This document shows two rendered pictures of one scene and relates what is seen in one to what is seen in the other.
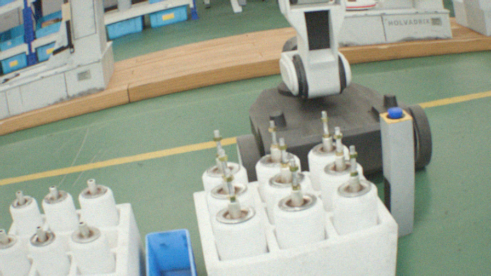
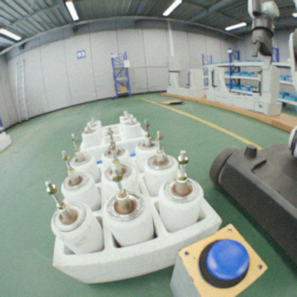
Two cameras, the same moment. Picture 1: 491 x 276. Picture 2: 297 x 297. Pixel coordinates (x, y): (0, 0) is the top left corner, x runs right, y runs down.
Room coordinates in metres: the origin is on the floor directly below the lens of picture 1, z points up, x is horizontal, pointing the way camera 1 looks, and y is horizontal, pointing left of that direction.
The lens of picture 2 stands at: (1.25, -0.37, 0.46)
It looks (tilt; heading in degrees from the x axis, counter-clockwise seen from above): 27 degrees down; 80
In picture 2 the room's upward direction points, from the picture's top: 6 degrees counter-clockwise
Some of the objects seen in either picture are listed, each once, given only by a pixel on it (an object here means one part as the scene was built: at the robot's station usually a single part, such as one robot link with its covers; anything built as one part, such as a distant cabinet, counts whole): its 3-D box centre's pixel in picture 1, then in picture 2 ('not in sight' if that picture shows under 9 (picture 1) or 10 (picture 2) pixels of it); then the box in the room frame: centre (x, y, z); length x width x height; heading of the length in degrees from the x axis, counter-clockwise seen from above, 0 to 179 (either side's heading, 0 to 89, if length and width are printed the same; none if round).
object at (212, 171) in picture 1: (223, 170); (148, 145); (1.33, 0.06, 0.25); 0.08 x 0.08 x 0.01
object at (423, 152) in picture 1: (416, 136); not in sight; (1.71, -0.53, 0.10); 0.20 x 0.05 x 0.20; 3
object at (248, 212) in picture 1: (235, 214); (81, 159); (1.10, 0.04, 0.25); 0.08 x 0.08 x 0.01
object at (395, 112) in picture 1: (395, 113); (226, 260); (1.32, -0.35, 0.32); 0.04 x 0.04 x 0.02
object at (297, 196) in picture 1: (297, 196); (73, 177); (1.11, -0.08, 0.26); 0.02 x 0.02 x 0.03
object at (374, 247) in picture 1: (294, 245); (128, 210); (1.22, -0.07, 0.09); 0.39 x 0.39 x 0.18; 4
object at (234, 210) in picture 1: (234, 208); (79, 156); (1.10, 0.04, 0.26); 0.02 x 0.02 x 0.03
